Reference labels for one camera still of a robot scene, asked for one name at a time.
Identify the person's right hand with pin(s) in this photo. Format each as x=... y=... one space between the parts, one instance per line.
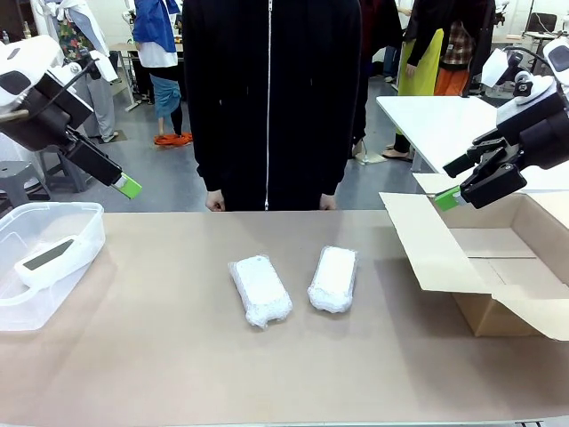
x=215 y=201

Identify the orange cloth on floor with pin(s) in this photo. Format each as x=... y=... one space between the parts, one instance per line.
x=173 y=139

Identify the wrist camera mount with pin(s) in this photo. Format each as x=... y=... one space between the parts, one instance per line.
x=520 y=84
x=98 y=66

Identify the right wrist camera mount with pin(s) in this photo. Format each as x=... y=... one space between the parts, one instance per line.
x=520 y=84

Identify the white side table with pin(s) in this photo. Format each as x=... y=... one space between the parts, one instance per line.
x=431 y=124

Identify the figure in blue white clothes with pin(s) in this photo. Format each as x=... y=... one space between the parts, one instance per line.
x=160 y=44

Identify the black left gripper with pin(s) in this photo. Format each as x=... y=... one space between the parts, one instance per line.
x=44 y=115

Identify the person's left hand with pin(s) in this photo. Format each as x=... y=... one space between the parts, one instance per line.
x=329 y=202

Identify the person in yellow apron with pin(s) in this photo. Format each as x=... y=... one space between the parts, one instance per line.
x=422 y=62

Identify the mannequin with floral shirt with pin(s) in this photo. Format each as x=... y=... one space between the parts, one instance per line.
x=86 y=26

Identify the grey metal stool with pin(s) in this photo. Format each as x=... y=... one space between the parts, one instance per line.
x=18 y=178

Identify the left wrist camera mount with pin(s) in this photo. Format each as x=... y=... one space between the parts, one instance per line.
x=98 y=66

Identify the bulky bubble-wrapped clock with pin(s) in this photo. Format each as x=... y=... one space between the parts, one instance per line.
x=333 y=280

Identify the white unwrapped digital clock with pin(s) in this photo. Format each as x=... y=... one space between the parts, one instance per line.
x=49 y=262

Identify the person in blue jeans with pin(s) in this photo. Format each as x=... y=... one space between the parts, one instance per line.
x=389 y=62

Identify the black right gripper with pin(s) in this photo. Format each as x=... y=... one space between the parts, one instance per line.
x=544 y=133

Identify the brown cardboard box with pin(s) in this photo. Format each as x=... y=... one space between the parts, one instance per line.
x=444 y=249

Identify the background long workbench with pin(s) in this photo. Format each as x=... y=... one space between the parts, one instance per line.
x=129 y=58

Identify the background white work desk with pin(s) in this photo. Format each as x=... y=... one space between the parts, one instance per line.
x=540 y=35

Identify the clear plastic bin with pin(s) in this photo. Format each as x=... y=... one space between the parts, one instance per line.
x=66 y=222

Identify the person in plaid orange clothes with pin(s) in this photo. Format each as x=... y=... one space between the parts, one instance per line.
x=458 y=58

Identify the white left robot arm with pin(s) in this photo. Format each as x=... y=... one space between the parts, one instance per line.
x=31 y=53

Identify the person in black hoodie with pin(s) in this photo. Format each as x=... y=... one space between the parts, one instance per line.
x=271 y=111

